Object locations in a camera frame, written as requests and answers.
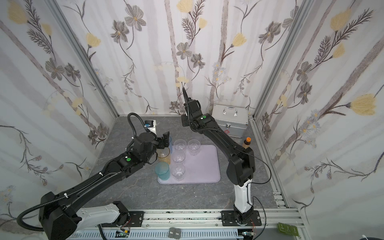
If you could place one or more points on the lilac plastic tray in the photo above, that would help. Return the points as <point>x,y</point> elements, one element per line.
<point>201,169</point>

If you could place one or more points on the brown bottle orange cap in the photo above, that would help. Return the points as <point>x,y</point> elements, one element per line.
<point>247,143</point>

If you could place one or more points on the clear faceted glass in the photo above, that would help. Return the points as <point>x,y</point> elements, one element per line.
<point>178,156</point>
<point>178,171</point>
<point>180,145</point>

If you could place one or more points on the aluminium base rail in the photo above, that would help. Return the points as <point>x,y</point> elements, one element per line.
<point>212,219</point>

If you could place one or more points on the clear tall tumbler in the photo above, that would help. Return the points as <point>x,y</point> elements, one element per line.
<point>194,147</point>

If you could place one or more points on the white slotted cable duct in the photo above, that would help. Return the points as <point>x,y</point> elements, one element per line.
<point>160,234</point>

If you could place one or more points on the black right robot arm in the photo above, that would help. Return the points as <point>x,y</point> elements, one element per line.
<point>241,161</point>

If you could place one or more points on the blue frosted plastic tumbler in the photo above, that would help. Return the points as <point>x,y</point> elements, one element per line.
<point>170,144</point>

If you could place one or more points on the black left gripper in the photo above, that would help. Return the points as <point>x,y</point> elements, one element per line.
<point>163,141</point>

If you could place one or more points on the silver metal first-aid case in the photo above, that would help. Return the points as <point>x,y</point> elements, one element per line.
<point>232,120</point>

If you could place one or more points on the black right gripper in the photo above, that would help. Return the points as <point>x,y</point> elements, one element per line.
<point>188,113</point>

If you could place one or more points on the teal dotted plastic tumbler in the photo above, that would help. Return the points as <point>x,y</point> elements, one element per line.
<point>162,170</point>

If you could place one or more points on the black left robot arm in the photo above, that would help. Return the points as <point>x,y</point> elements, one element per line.
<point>57,215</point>

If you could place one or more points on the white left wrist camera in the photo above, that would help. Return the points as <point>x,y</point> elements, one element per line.
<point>151,125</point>

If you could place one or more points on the yellow plastic tumbler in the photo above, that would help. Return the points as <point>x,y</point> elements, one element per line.
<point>164,155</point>

